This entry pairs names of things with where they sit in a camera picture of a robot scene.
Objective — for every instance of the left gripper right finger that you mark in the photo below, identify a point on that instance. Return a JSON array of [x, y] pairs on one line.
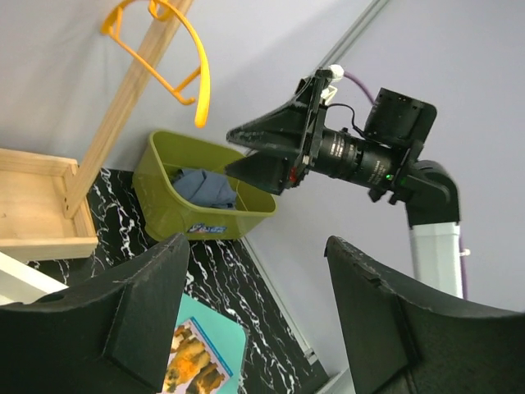
[[402, 336]]

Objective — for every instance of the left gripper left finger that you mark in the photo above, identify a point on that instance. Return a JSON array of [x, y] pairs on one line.
[[109, 334]]

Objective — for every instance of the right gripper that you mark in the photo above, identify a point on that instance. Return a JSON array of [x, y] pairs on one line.
[[297, 129]]

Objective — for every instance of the blue tank top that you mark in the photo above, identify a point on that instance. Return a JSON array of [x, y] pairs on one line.
[[204, 188]]

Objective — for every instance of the yellow plastic hanger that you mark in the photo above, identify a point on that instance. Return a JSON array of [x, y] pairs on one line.
[[180, 53]]

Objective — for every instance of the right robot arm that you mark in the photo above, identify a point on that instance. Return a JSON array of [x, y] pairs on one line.
[[427, 190]]

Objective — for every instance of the dog picture book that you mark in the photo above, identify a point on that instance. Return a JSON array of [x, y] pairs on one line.
[[195, 364]]

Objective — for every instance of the white foam box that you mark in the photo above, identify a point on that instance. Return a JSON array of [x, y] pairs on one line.
[[20, 283]]

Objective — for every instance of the green plastic basket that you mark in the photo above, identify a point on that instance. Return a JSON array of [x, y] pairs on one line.
[[167, 213]]

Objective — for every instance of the teal cutting board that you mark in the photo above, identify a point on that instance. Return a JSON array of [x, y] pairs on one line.
[[228, 338]]

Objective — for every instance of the black marble mat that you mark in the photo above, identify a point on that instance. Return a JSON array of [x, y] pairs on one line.
[[221, 275]]

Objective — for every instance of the wooden clothes rack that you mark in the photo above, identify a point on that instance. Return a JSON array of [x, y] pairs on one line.
[[68, 86]]

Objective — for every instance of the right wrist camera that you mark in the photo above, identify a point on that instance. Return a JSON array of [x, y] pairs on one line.
[[331, 75]]

